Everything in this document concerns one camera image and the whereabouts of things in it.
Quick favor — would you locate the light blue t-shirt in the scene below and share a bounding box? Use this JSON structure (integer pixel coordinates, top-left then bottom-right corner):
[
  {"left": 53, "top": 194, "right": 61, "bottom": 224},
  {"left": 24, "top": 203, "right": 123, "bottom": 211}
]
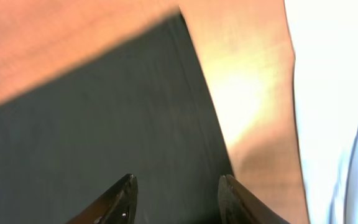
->
[{"left": 285, "top": 0, "right": 358, "bottom": 223}]

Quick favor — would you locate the black t-shirt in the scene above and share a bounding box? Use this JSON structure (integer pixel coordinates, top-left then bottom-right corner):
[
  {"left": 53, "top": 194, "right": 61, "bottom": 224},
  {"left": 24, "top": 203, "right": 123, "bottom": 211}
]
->
[{"left": 0, "top": 13, "right": 232, "bottom": 223}]

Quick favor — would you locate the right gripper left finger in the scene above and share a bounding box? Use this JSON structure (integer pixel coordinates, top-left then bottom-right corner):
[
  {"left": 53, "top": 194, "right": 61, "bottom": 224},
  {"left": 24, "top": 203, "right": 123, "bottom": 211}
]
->
[{"left": 67, "top": 174, "right": 138, "bottom": 224}]

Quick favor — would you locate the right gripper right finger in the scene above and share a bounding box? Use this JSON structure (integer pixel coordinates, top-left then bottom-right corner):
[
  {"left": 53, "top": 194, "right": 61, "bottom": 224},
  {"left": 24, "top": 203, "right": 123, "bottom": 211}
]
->
[{"left": 218, "top": 175, "right": 289, "bottom": 224}]

